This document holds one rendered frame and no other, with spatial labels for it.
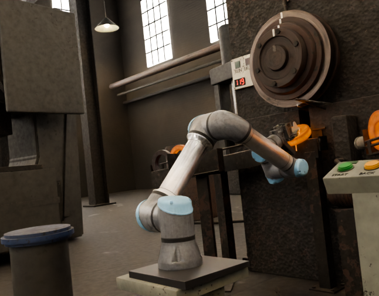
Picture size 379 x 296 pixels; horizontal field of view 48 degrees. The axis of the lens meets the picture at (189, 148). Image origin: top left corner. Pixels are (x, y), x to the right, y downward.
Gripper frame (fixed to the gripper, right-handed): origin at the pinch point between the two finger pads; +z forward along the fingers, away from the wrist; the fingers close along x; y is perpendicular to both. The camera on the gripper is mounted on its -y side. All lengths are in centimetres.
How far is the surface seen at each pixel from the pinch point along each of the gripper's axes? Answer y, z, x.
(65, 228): 2, -100, 65
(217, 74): -2, 440, 423
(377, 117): 5, -17, -47
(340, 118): 3.0, -2.8, -24.9
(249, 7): 65, 38, 29
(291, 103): 13.1, 1.9, -0.4
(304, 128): 0.2, 0.2, -3.7
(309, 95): 15.1, 2.6, -10.5
